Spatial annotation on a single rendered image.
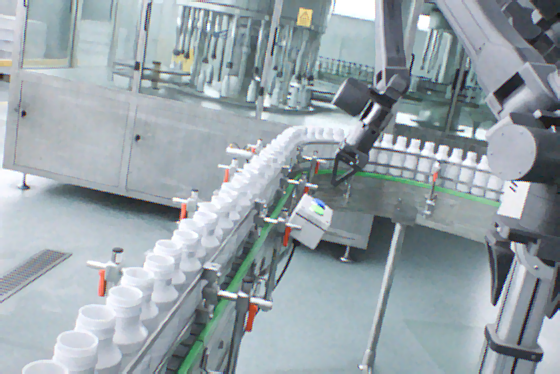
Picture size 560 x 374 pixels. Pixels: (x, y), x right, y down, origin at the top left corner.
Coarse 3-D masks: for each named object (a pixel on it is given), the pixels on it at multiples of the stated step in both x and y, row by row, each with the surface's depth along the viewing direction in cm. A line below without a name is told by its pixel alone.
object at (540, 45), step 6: (546, 36) 143; (540, 42) 143; (546, 42) 143; (552, 42) 143; (540, 48) 143; (546, 48) 143; (552, 48) 142; (558, 48) 142; (540, 54) 144; (546, 54) 143; (552, 54) 142; (558, 54) 142; (546, 60) 143; (552, 60) 143; (558, 60) 142; (558, 66) 142
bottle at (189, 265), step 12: (180, 240) 91; (192, 240) 91; (192, 252) 92; (180, 264) 91; (192, 264) 92; (192, 276) 92; (192, 300) 93; (180, 312) 92; (192, 312) 95; (180, 324) 93
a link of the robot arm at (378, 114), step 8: (368, 96) 134; (376, 104) 133; (384, 104) 135; (360, 112) 134; (368, 112) 134; (376, 112) 133; (384, 112) 133; (392, 112) 134; (368, 120) 134; (376, 120) 133; (384, 120) 134; (376, 128) 134; (384, 128) 135
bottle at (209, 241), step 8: (200, 216) 102; (208, 216) 105; (216, 216) 104; (208, 224) 103; (216, 224) 104; (208, 232) 103; (208, 240) 103; (216, 240) 104; (208, 248) 102; (216, 248) 104; (208, 256) 103; (200, 288) 104; (200, 296) 104
